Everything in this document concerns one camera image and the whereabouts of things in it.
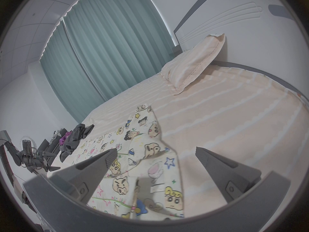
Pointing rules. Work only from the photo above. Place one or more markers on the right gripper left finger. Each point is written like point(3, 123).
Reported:
point(91, 175)

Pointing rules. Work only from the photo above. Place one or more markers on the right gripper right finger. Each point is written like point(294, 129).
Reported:
point(229, 180)

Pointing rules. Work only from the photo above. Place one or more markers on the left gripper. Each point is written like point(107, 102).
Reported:
point(43, 161)

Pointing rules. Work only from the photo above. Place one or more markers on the white printed pyjama top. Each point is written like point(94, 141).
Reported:
point(154, 129)

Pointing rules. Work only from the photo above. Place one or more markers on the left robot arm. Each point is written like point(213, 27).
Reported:
point(26, 158)

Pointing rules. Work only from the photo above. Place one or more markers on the pile of clothes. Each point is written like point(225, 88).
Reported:
point(63, 139)

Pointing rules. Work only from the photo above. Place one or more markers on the bed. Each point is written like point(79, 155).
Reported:
point(229, 110)

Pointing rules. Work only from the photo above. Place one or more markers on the black garment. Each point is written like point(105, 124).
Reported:
point(74, 139)

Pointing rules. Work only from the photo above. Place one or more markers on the blue-green curtain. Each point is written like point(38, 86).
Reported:
point(115, 37)
point(67, 86)

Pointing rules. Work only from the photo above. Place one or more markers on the pale pink striped pillow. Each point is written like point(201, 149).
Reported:
point(193, 64)

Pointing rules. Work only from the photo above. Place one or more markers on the grey bedside table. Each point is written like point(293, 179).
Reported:
point(176, 51)

